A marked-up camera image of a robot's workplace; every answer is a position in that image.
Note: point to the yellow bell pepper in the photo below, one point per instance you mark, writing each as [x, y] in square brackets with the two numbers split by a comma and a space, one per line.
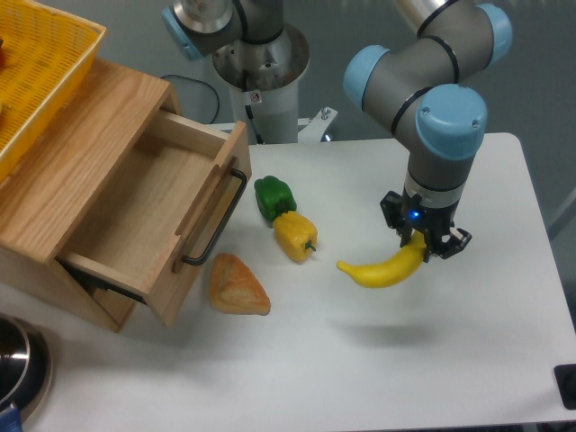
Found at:
[296, 235]

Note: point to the black drawer handle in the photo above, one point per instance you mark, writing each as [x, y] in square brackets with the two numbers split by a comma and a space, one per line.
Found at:
[204, 256]

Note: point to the green bell pepper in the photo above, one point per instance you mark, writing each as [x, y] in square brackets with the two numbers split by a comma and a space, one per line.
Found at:
[274, 197]

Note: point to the white metal table bracket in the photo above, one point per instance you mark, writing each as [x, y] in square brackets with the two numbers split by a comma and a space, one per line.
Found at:
[317, 129]

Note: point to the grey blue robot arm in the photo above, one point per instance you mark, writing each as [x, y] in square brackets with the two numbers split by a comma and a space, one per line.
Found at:
[416, 94]

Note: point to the black table corner clamp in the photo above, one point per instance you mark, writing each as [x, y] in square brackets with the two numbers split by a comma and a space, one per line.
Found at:
[565, 376]

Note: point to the yellow banana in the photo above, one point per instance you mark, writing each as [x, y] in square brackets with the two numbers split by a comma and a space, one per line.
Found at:
[392, 271]

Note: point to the wooden drawer cabinet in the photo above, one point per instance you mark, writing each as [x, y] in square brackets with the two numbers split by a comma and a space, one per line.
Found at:
[58, 180]

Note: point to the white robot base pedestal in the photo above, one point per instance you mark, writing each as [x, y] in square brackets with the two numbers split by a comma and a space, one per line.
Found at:
[263, 84]

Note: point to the yellow plastic basket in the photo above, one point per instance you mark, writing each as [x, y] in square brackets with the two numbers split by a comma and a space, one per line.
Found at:
[45, 56]

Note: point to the dark metal pot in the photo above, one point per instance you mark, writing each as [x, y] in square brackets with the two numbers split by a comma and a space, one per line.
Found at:
[26, 366]

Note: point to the open wooden top drawer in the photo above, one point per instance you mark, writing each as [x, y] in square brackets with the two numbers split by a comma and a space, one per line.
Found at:
[164, 200]

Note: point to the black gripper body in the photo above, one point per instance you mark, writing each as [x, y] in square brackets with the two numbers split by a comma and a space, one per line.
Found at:
[401, 211]

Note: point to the blue object at corner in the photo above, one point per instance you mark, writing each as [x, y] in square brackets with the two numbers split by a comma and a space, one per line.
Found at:
[10, 419]

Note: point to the triangular toast sandwich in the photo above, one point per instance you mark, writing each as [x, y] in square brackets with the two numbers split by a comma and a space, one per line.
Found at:
[234, 289]

